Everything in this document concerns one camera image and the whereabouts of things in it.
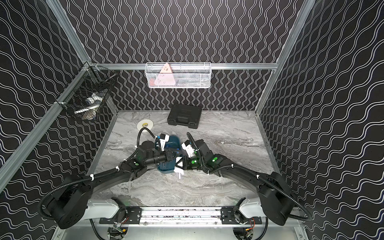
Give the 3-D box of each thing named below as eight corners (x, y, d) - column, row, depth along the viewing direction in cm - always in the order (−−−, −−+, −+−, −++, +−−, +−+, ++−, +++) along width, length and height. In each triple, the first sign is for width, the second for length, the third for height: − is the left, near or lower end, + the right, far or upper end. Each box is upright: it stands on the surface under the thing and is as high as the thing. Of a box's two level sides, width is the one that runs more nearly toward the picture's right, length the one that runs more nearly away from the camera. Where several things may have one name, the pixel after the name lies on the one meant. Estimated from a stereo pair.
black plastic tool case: (167, 129, 111) (166, 123, 107) (170, 108, 125) (169, 102, 120) (201, 129, 111) (202, 123, 107) (200, 108, 125) (201, 102, 121)
